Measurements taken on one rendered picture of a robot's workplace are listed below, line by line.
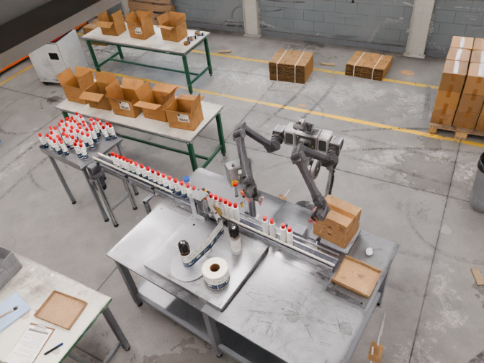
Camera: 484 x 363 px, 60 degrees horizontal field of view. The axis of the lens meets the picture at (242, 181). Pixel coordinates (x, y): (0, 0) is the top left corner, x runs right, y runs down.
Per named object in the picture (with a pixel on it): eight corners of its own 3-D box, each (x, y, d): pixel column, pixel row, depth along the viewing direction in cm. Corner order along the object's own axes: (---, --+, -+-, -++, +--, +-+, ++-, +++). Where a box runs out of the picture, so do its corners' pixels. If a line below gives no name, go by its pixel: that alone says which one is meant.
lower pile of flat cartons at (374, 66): (343, 75, 714) (344, 63, 699) (354, 61, 747) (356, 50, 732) (382, 81, 686) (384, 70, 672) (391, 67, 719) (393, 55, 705)
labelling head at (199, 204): (192, 216, 379) (187, 196, 362) (202, 207, 386) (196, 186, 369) (204, 222, 372) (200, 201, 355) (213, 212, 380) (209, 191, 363)
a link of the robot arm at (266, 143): (242, 118, 329) (234, 122, 336) (239, 132, 323) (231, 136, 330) (281, 143, 354) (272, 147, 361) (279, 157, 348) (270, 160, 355)
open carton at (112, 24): (97, 37, 736) (90, 16, 711) (115, 25, 769) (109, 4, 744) (114, 39, 723) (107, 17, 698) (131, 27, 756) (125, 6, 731)
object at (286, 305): (106, 256, 364) (105, 254, 362) (199, 168, 440) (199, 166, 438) (329, 388, 266) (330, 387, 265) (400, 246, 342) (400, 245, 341)
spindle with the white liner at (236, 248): (229, 252, 345) (225, 228, 325) (235, 245, 350) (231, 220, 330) (238, 256, 341) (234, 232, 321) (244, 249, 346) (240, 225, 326)
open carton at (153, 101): (135, 122, 521) (127, 96, 496) (159, 101, 555) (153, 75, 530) (165, 129, 504) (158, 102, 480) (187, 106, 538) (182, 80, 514)
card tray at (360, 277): (330, 281, 322) (330, 278, 319) (345, 257, 337) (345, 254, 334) (369, 298, 308) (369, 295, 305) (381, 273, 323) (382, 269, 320)
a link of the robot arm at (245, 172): (245, 129, 328) (236, 133, 336) (240, 128, 324) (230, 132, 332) (256, 182, 322) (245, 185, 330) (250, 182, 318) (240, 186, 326)
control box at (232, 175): (227, 180, 350) (224, 163, 337) (245, 174, 353) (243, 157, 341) (230, 188, 343) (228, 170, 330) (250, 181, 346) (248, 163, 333)
